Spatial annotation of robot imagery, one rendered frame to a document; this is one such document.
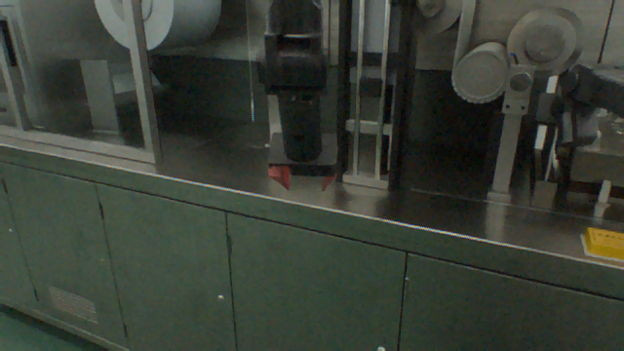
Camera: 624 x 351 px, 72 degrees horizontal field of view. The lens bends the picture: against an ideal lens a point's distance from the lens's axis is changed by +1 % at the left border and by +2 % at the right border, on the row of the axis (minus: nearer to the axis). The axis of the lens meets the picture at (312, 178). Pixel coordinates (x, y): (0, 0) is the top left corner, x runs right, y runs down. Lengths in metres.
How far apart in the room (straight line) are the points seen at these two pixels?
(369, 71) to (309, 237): 0.43
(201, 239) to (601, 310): 0.96
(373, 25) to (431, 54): 0.44
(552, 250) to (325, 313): 0.56
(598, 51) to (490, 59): 0.41
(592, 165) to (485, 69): 0.31
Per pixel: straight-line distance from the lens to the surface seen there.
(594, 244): 0.93
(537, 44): 1.08
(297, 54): 0.51
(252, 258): 1.18
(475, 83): 1.11
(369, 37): 1.04
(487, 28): 1.42
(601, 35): 1.44
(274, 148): 0.64
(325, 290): 1.12
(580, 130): 0.92
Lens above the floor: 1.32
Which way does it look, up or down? 22 degrees down
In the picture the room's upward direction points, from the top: straight up
